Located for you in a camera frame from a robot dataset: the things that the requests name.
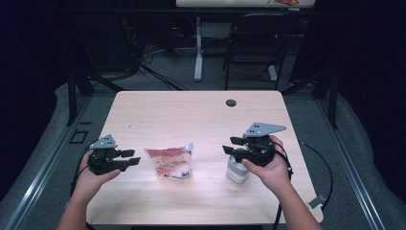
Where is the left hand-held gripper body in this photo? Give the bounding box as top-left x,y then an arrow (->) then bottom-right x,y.
87,134 -> 129,176

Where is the black metal stand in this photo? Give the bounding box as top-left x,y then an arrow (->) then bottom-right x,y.
66,68 -> 125,127
281,68 -> 339,130

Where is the light background desk top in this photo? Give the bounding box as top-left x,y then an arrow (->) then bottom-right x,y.
175,0 -> 315,9

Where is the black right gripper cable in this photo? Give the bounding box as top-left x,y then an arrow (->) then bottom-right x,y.
272,142 -> 334,230

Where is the aluminium floor rail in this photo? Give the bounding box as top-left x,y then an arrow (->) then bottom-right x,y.
314,95 -> 387,230
3,95 -> 92,230

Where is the person's left hand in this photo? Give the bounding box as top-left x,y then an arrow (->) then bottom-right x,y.
71,149 -> 122,202

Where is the person's right hand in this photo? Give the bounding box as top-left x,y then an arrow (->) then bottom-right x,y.
241,134 -> 293,199

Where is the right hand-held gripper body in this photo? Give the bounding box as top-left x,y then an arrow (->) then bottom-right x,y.
233,122 -> 287,167

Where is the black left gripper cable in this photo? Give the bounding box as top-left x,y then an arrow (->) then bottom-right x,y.
70,145 -> 97,196

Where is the white desk leg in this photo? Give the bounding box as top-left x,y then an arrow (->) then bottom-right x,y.
267,64 -> 278,81
193,16 -> 204,82

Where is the grey cable connector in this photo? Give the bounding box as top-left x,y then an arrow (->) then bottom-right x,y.
307,194 -> 328,210

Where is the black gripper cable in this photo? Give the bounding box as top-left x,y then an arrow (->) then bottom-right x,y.
70,145 -> 97,196
272,142 -> 334,230

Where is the red and clear spout pouch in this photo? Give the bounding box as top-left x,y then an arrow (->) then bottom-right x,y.
144,142 -> 195,181

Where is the tangle of black floor cables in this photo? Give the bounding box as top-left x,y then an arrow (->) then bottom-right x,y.
121,15 -> 190,91

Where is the black folding chair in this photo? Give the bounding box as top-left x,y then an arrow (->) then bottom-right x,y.
223,12 -> 303,91

